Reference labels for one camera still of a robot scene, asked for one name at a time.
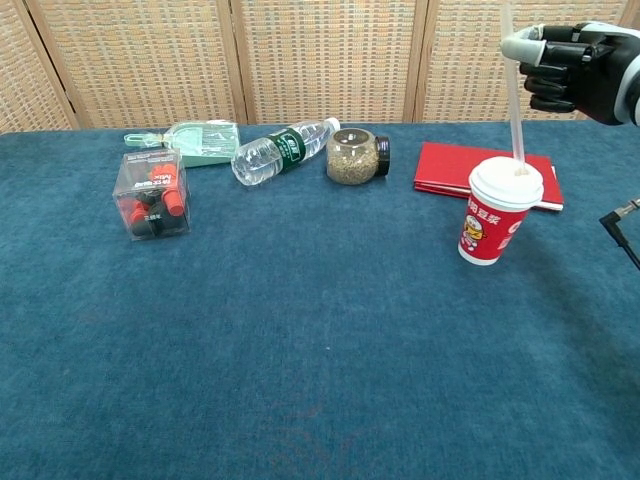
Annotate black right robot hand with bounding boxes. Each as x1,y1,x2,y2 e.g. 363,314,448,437
501,21,630,127

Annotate translucent plastic straw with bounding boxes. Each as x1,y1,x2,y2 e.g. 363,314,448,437
501,2,527,175

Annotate red paper cup white lid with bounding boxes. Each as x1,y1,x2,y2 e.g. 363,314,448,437
457,156,545,266

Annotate red booklet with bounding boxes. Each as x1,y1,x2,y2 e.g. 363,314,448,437
413,141,566,212

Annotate glass jar with black lid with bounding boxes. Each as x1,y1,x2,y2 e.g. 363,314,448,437
325,128,392,187

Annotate clear water bottle green label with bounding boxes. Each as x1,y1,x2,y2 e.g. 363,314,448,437
230,117,342,188

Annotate woven wooden folding screen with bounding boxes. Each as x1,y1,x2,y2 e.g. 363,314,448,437
0,0,640,134

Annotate mint green packaged item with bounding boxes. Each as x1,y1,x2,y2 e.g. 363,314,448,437
123,119,241,170

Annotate blue table cloth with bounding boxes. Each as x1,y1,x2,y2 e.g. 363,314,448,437
0,118,640,480

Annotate clear box red black items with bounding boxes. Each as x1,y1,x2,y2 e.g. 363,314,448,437
113,147,192,243

